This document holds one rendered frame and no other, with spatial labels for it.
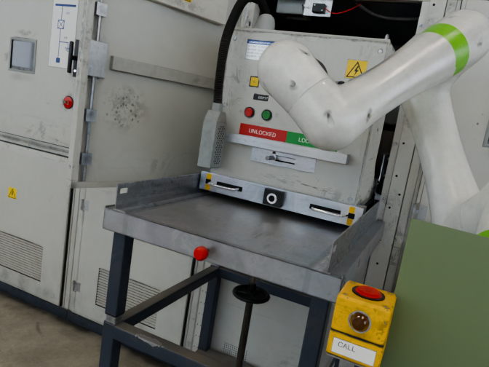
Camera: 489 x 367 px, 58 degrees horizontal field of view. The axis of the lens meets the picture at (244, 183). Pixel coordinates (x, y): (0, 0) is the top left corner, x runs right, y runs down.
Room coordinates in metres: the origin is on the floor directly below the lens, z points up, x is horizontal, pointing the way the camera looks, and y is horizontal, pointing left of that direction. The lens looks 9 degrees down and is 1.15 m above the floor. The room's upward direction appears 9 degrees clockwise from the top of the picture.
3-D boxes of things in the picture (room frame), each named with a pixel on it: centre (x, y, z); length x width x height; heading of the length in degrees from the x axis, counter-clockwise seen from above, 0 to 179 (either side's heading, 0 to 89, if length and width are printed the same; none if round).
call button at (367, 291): (0.65, -0.22, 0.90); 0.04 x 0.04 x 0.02
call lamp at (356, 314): (0.60, -0.20, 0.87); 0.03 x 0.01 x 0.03; 67
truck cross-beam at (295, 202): (1.37, -0.11, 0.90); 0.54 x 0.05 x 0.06; 67
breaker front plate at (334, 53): (1.35, -0.10, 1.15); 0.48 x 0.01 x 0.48; 67
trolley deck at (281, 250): (1.28, -0.07, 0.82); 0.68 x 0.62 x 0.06; 157
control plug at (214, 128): (1.37, 0.12, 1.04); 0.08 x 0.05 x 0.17; 157
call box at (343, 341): (0.65, -0.21, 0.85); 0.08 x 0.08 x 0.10; 67
